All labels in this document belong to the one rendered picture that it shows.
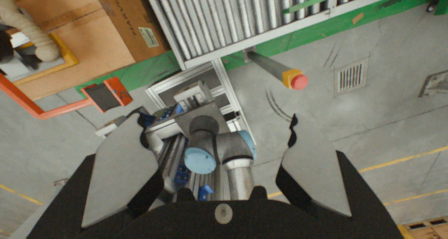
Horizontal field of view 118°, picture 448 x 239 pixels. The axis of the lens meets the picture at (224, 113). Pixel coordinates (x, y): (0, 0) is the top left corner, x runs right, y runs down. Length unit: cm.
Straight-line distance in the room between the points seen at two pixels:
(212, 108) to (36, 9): 74
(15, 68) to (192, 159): 66
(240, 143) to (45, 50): 66
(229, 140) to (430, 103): 328
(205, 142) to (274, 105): 154
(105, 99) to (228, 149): 41
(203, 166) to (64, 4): 78
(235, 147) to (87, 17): 74
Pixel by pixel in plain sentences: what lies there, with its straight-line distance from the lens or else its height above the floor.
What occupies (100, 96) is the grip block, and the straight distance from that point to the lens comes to 54.
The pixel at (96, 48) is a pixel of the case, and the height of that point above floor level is 94.
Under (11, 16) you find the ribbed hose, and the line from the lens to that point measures 69.
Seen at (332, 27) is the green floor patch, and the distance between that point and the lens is 199.
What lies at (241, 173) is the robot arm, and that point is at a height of 132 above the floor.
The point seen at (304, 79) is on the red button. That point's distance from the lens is 68.
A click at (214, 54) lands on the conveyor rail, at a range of 100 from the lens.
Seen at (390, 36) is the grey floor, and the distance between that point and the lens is 246.
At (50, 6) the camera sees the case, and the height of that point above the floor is 94.
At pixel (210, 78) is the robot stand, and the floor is 21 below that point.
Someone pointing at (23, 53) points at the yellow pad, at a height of 108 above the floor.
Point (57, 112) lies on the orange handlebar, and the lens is 68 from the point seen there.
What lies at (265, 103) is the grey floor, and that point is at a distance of 188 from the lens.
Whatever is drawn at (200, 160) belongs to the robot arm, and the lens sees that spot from 50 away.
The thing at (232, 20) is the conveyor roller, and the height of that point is 55.
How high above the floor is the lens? 159
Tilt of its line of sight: 60 degrees down
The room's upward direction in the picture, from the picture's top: 175 degrees clockwise
